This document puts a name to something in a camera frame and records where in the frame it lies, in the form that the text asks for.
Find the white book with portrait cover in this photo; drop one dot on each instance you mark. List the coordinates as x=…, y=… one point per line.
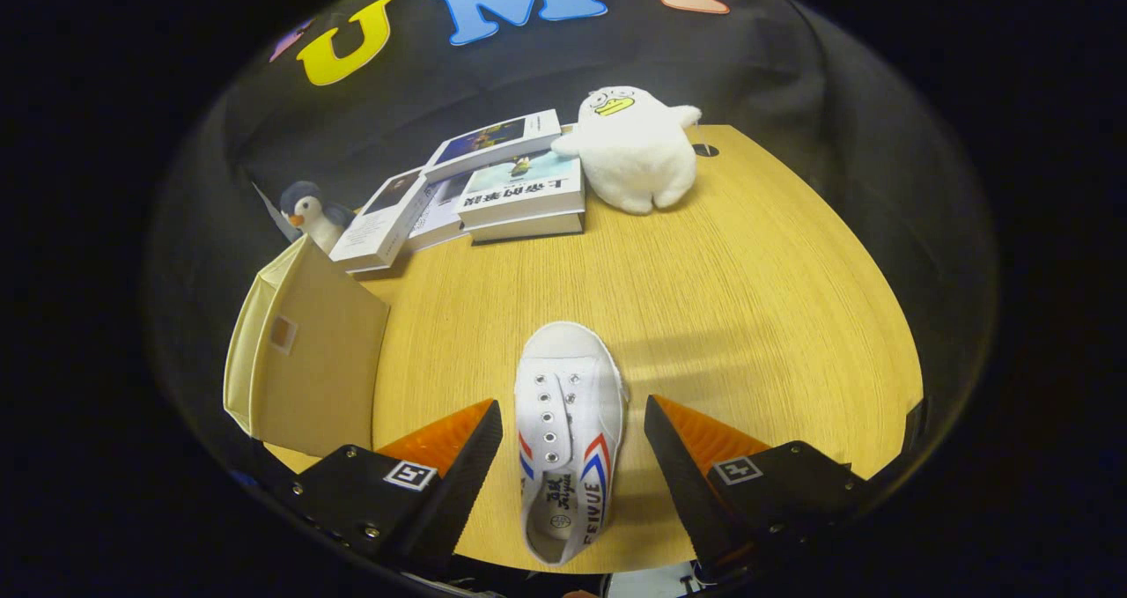
x=383, y=224

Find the book with blue cover picture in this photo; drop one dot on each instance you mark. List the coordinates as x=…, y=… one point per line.
x=493, y=144

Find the grey penguin plush toy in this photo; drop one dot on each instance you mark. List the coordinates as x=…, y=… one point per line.
x=314, y=217

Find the white book with printed text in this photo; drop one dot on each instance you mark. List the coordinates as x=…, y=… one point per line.
x=442, y=217

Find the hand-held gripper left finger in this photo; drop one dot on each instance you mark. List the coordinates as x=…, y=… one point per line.
x=458, y=492

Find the white canvas shoe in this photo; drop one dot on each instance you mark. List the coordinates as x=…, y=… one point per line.
x=568, y=404

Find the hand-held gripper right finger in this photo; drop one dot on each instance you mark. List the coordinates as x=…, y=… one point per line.
x=691, y=492

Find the white duck plush toy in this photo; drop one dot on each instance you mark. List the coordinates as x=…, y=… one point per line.
x=634, y=153

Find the black backdrop cloth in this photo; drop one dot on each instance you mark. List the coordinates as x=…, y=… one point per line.
x=792, y=78

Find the thick book with teal cover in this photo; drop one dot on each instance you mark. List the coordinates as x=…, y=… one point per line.
x=524, y=197

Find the beige fabric storage box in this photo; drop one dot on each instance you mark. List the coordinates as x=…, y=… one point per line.
x=308, y=360

